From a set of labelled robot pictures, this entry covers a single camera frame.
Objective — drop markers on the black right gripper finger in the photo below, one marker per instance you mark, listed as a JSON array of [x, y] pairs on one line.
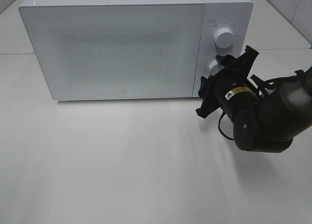
[[204, 86], [227, 61]]

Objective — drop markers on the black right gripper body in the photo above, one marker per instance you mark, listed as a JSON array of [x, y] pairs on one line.
[[230, 89]]

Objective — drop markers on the white timer knob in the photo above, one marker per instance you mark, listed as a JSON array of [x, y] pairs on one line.
[[213, 67]]

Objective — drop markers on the white microwave door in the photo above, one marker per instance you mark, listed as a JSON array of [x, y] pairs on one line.
[[116, 52]]

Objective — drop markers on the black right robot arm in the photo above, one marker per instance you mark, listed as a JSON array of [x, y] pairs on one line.
[[266, 114]]

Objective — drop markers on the upper white power knob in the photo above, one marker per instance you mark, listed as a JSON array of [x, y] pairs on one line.
[[224, 37]]

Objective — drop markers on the white microwave oven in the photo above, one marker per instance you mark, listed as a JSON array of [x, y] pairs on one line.
[[234, 14]]

